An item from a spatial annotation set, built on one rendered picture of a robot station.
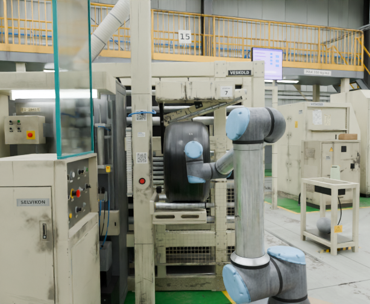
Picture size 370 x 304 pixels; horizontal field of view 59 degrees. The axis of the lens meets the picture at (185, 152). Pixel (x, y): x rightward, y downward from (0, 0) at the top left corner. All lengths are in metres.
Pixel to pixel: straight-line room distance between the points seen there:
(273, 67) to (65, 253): 5.16
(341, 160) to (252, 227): 5.44
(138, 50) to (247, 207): 1.45
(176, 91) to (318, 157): 4.24
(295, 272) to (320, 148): 5.01
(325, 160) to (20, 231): 5.47
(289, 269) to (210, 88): 1.55
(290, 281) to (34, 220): 1.14
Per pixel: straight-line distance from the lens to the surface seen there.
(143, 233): 2.36
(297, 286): 1.45
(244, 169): 1.21
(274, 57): 6.23
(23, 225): 1.71
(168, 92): 2.53
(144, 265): 2.44
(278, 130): 1.27
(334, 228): 4.12
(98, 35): 2.71
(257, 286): 1.33
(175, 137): 2.10
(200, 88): 2.53
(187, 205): 2.22
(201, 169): 1.69
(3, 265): 1.80
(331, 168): 6.50
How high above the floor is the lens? 1.38
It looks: 3 degrees down
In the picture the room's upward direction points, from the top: 1 degrees counter-clockwise
